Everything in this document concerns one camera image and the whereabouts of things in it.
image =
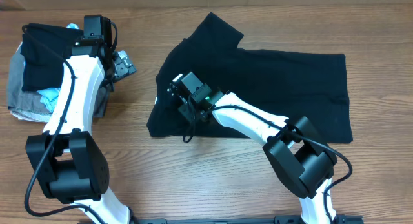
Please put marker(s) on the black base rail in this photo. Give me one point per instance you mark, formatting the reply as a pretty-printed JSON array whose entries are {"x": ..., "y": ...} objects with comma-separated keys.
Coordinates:
[{"x": 340, "y": 219}]

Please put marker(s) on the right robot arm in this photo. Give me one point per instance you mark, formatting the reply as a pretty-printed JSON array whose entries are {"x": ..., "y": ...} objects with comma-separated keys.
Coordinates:
[{"x": 302, "y": 161}]

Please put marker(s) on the folded white mesh garment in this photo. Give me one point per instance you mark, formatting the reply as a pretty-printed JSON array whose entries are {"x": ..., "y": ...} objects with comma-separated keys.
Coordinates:
[{"x": 31, "y": 116}]

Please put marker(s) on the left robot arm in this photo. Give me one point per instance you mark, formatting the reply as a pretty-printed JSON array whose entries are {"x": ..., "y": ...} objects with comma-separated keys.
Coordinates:
[{"x": 70, "y": 171}]

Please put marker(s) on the folded black garment on pile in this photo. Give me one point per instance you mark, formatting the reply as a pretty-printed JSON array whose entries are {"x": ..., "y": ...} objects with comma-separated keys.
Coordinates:
[{"x": 42, "y": 59}]

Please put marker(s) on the folded light blue garment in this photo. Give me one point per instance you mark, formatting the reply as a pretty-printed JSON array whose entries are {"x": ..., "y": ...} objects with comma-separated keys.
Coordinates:
[{"x": 48, "y": 99}]

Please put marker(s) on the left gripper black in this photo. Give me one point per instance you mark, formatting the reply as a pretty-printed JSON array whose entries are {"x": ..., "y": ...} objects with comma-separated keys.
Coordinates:
[{"x": 124, "y": 67}]

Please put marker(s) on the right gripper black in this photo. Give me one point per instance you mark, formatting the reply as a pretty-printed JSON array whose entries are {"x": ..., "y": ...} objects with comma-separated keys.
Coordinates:
[{"x": 184, "y": 111}]

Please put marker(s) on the black t-shirt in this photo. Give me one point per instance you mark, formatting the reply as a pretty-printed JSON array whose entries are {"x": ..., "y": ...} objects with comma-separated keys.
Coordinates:
[{"x": 290, "y": 84}]

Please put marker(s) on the folded grey trousers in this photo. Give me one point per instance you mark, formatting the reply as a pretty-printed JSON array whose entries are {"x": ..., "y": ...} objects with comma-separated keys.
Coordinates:
[{"x": 16, "y": 98}]

